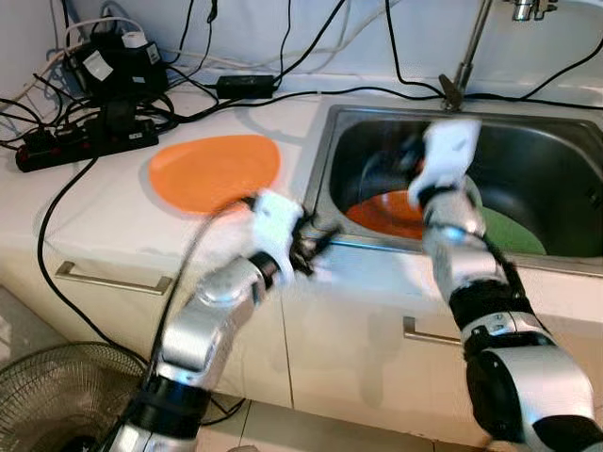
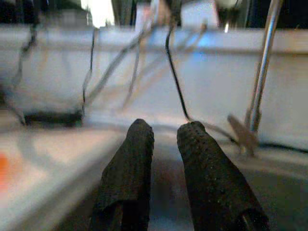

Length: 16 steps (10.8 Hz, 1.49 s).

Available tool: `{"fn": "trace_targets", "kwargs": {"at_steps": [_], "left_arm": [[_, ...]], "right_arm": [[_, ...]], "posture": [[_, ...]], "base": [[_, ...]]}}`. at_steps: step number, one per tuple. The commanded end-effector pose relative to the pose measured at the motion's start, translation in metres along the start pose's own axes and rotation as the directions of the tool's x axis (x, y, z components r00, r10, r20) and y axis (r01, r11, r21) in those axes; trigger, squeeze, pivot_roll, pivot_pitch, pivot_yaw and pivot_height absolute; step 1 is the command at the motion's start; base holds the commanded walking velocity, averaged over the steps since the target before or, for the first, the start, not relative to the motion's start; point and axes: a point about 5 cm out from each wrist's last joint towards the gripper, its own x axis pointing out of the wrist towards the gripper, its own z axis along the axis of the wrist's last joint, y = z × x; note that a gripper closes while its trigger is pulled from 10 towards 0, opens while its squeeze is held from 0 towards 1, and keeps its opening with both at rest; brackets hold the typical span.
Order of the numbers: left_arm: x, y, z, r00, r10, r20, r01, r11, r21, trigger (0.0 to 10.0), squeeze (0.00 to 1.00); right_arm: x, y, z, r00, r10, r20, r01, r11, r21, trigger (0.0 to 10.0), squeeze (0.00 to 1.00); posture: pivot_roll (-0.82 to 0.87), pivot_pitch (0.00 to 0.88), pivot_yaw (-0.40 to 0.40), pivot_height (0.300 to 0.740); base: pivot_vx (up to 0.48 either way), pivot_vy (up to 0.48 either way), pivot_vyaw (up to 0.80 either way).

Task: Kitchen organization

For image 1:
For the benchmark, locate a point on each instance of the orange plastic bowl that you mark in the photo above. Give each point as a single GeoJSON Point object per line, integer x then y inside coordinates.
{"type": "Point", "coordinates": [386, 215]}

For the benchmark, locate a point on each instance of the white kitchen cabinet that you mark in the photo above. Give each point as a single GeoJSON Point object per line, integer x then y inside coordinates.
{"type": "Point", "coordinates": [358, 367]}

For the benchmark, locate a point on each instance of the metal faucet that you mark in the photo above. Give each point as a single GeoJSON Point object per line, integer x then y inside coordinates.
{"type": "Point", "coordinates": [454, 91]}

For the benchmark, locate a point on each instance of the black power adapter brick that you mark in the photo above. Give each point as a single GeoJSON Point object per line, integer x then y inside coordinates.
{"type": "Point", "coordinates": [247, 85]}

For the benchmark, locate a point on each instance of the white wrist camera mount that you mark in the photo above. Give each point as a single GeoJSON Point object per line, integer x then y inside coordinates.
{"type": "Point", "coordinates": [273, 221]}
{"type": "Point", "coordinates": [448, 151]}

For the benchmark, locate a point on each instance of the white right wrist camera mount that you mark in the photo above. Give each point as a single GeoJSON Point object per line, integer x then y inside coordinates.
{"type": "Point", "coordinates": [448, 151]}

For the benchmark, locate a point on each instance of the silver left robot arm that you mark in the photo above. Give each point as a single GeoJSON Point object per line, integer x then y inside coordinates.
{"type": "Point", "coordinates": [203, 311]}

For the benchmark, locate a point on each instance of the black plug adapter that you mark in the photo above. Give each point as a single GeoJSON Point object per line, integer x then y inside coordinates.
{"type": "Point", "coordinates": [115, 121]}

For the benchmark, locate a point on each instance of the grey cup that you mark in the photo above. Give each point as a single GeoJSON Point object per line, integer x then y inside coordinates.
{"type": "Point", "coordinates": [474, 193]}

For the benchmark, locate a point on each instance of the green plate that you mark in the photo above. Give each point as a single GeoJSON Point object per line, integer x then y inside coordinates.
{"type": "Point", "coordinates": [513, 235]}

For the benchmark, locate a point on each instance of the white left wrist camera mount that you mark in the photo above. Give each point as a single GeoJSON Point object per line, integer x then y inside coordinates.
{"type": "Point", "coordinates": [273, 221]}

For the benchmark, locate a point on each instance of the black power strip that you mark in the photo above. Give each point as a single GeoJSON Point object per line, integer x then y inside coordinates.
{"type": "Point", "coordinates": [85, 149]}

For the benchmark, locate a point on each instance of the metal floor fan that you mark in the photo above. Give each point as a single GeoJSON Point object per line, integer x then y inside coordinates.
{"type": "Point", "coordinates": [57, 405]}

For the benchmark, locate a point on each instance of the stainless steel sink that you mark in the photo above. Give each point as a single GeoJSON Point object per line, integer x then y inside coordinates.
{"type": "Point", "coordinates": [546, 160]}

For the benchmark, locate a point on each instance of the black charger with white label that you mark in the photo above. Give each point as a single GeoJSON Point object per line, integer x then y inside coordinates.
{"type": "Point", "coordinates": [127, 71]}

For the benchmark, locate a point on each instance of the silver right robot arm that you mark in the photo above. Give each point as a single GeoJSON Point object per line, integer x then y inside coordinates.
{"type": "Point", "coordinates": [452, 240]}

